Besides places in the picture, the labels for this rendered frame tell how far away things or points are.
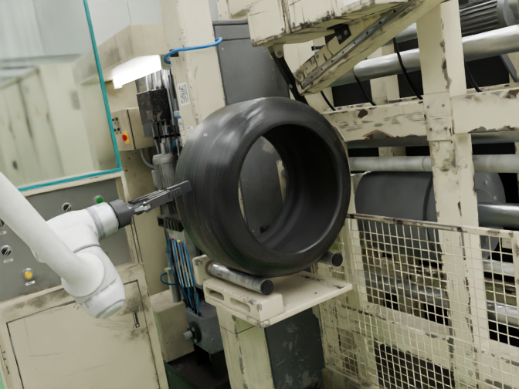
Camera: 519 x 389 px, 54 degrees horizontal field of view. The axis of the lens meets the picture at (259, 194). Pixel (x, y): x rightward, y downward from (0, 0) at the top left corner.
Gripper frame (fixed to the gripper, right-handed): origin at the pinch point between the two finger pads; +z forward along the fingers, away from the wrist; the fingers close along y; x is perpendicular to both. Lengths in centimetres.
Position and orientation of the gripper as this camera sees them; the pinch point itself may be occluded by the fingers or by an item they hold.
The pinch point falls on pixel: (179, 189)
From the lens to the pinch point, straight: 147.6
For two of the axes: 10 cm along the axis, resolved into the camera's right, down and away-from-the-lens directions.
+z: 7.9, -3.6, 5.0
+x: 2.7, 9.3, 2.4
